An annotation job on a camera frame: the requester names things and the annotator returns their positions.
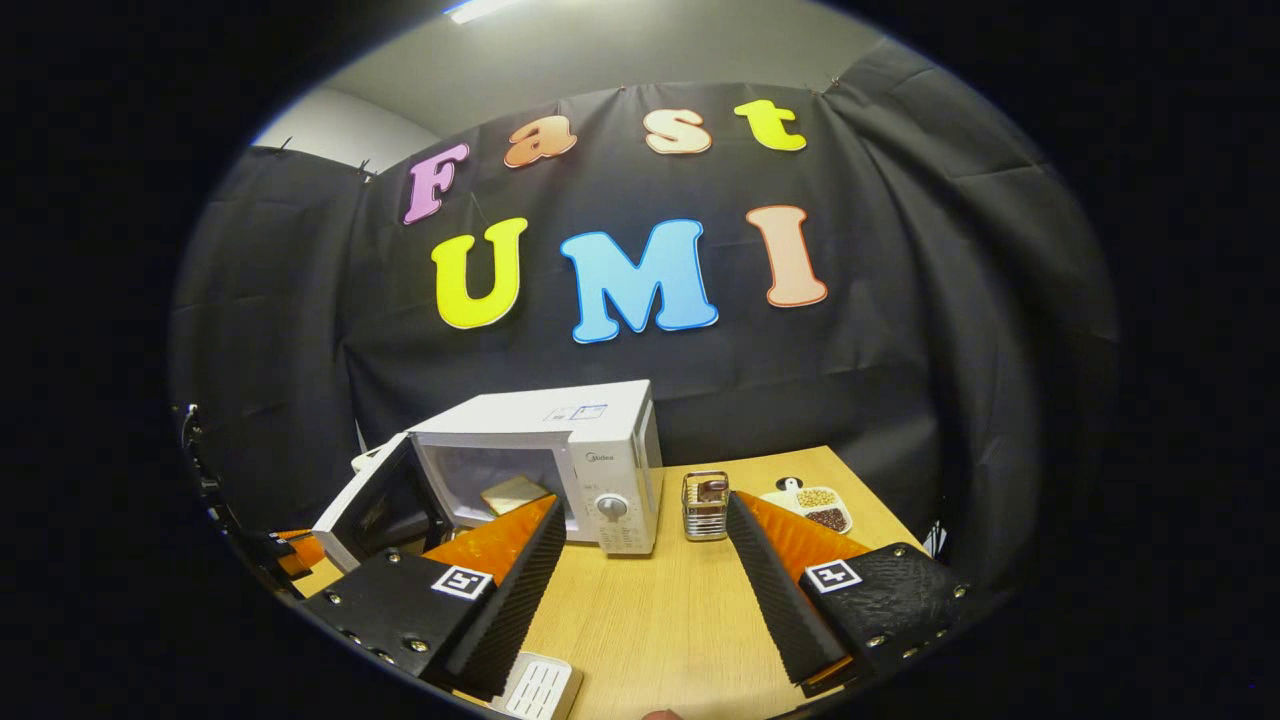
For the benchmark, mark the long ceiling light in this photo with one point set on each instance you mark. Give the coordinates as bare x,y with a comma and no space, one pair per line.
480,9

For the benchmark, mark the white divided grain dish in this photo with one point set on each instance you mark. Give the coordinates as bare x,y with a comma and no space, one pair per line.
815,507

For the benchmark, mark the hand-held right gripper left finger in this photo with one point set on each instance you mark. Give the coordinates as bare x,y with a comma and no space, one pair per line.
510,615

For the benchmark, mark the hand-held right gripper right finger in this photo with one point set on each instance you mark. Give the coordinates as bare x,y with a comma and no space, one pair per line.
780,600

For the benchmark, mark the lettuce bread sandwich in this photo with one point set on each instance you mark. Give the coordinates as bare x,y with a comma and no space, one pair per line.
513,495

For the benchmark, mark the white microwave oven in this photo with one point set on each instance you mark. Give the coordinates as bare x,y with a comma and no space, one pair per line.
590,450

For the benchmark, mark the white ridged tray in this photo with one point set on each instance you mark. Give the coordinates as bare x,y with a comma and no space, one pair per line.
540,688

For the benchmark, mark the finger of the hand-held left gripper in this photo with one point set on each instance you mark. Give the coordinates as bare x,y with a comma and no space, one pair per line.
300,552

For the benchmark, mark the black backdrop cloth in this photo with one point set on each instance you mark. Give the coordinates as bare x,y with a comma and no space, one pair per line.
900,350

